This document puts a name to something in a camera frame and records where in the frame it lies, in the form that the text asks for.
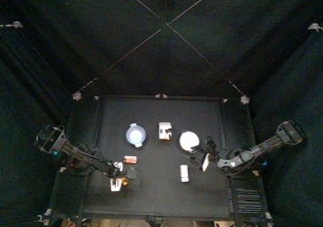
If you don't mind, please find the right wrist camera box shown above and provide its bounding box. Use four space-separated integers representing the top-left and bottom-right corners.
203 135 219 153

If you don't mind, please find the cream round bowl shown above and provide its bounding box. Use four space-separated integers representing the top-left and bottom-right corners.
177 130 201 153

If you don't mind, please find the small white box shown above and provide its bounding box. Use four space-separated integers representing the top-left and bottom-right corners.
157 121 173 141

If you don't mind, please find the white box with red lid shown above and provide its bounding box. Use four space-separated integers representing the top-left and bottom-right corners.
123 155 139 165

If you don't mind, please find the thin diagonal brace cord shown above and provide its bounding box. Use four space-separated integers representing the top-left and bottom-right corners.
117 0 164 21
167 0 224 25
165 24 245 96
77 27 163 94

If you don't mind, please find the white segmented rectangular toy box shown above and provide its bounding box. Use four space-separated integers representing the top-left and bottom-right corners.
179 164 191 183

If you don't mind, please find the grey bowl with handles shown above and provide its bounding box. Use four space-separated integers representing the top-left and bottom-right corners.
125 122 149 148

